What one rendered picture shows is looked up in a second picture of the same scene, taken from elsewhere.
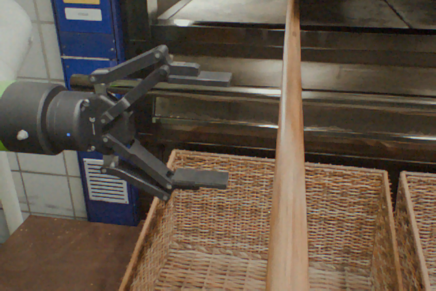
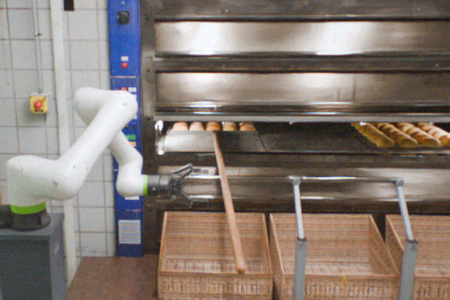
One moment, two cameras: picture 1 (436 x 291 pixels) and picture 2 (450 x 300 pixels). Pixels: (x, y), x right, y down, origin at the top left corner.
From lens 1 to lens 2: 1.91 m
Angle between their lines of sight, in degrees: 14
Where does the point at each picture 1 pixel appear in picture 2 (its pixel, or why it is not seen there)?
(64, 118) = (165, 183)
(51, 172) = (97, 230)
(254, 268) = (208, 266)
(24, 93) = (153, 178)
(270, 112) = (210, 190)
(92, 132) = (170, 188)
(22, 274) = (96, 276)
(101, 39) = not seen: hidden behind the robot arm
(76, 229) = (112, 260)
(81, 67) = not seen: hidden behind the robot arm
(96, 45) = not seen: hidden behind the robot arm
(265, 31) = (206, 154)
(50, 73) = (104, 178)
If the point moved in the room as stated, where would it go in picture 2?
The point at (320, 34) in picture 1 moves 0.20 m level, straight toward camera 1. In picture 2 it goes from (230, 155) to (230, 166)
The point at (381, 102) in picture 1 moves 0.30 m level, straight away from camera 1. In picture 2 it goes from (250, 178) to (257, 161)
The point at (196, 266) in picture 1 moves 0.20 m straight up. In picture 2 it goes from (181, 267) to (181, 233)
